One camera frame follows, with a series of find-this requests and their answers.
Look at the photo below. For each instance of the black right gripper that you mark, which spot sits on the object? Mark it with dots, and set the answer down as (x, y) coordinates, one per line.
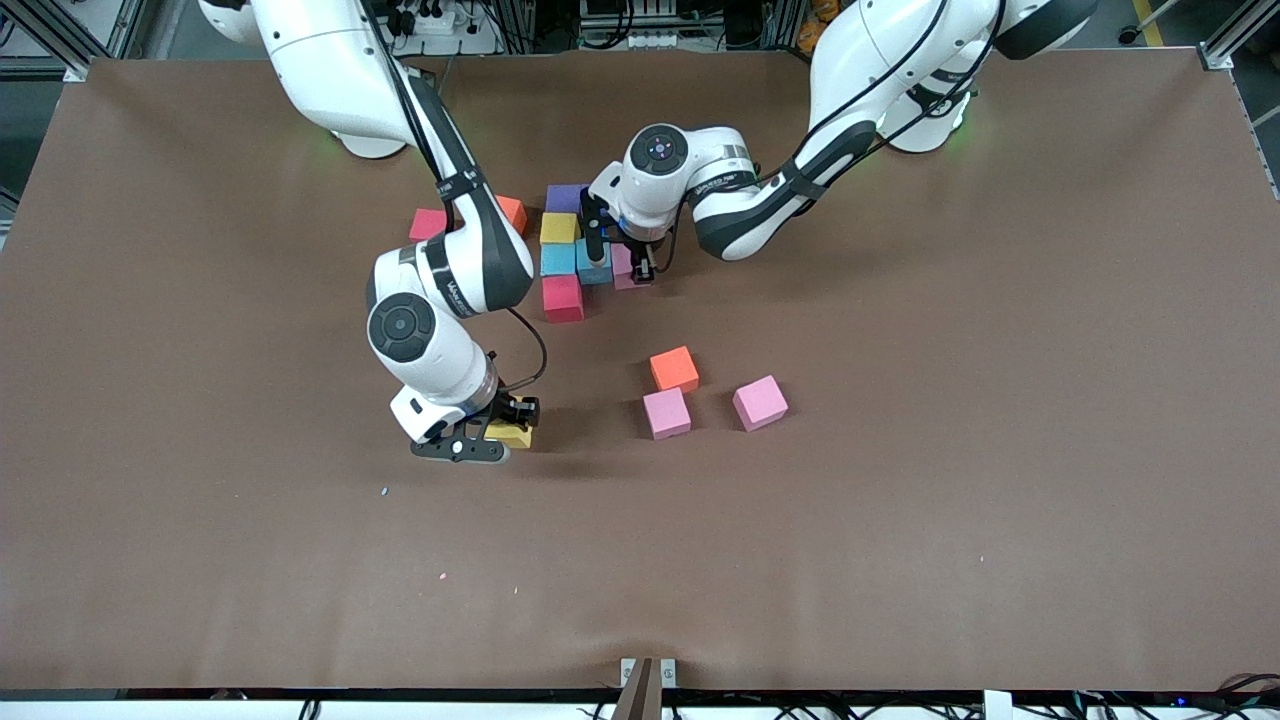
(510, 409)

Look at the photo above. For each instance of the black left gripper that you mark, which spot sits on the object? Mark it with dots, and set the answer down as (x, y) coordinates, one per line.
(641, 254)

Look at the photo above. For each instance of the light pink foam cube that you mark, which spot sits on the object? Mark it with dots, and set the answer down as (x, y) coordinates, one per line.
(667, 411)
(622, 265)
(760, 401)

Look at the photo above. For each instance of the yellow foam cube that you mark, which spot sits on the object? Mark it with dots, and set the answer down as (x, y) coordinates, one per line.
(560, 228)
(515, 436)

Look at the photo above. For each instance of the chipped blue foam cube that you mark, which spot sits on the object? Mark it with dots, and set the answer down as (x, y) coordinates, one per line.
(558, 260)

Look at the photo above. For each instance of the red foam cube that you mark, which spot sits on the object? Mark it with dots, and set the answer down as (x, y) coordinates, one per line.
(428, 224)
(563, 300)

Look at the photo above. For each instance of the purple foam cube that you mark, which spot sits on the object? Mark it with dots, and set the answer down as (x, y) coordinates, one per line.
(565, 197)

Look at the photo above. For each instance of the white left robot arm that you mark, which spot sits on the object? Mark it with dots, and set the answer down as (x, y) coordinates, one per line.
(740, 200)

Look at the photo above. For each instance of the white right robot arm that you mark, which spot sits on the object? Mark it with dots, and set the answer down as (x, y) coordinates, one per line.
(450, 280)

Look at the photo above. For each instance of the dented orange foam cube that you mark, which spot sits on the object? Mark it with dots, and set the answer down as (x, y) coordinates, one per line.
(514, 212)

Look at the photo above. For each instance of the bag of orange items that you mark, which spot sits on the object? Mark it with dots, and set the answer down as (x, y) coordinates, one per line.
(812, 30)

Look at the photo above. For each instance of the white power strip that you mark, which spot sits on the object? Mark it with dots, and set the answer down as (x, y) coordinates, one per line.
(440, 18)

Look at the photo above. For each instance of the metal table clamp bracket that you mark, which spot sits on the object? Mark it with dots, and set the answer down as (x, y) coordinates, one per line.
(648, 675)

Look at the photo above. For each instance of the aluminium frame profile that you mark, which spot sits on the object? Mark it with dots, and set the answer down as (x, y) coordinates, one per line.
(1235, 35)
(125, 25)

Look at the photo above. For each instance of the aluminium table edge rail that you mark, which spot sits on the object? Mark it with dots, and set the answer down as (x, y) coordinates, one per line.
(1262, 130)

